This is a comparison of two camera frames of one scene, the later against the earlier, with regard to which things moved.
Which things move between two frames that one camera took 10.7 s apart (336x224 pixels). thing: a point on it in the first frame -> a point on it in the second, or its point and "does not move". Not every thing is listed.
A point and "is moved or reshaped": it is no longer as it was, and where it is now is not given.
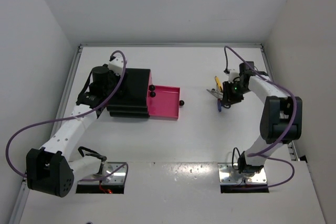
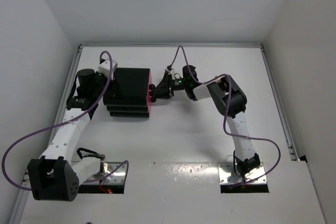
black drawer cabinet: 130,99 does not move
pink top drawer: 151,88 does not move
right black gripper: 228,98 -> 163,91
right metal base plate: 229,174 does not move
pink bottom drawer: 164,102 is moved or reshaped
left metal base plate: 117,178 does not move
